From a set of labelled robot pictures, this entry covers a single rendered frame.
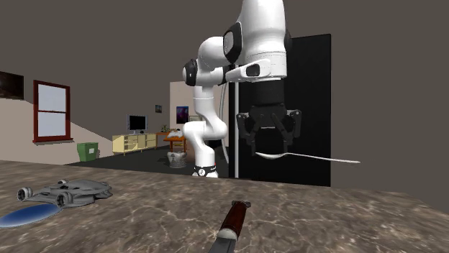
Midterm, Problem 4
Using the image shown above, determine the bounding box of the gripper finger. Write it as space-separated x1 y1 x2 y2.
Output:
235 112 263 157
273 109 303 154

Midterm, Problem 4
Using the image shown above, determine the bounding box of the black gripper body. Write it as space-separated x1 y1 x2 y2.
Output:
245 78 293 133

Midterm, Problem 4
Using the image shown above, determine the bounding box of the silver spoon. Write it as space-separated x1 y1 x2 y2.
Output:
255 151 361 165

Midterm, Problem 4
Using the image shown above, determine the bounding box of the black door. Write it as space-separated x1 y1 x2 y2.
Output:
228 34 332 188

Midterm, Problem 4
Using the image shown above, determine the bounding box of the orange side table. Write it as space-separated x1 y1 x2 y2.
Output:
162 130 188 154

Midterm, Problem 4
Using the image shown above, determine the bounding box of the white basket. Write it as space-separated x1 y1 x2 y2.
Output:
166 150 189 169

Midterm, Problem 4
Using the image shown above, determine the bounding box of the yellow sideboard with television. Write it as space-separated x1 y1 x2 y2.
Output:
112 114 158 157

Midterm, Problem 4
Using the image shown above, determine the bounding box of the green waste bin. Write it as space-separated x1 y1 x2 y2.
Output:
76 142 100 162

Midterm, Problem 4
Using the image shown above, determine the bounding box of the grey toy spaceship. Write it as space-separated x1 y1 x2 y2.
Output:
17 178 114 208

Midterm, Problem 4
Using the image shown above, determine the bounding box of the red framed window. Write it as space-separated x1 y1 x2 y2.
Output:
32 79 74 144

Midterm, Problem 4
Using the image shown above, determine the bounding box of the blue plate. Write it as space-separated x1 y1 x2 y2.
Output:
0 203 63 229

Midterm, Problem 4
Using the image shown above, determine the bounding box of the blue purple wall picture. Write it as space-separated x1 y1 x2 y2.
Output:
176 106 189 124

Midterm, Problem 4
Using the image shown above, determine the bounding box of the brown handled knife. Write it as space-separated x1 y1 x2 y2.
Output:
208 200 252 253

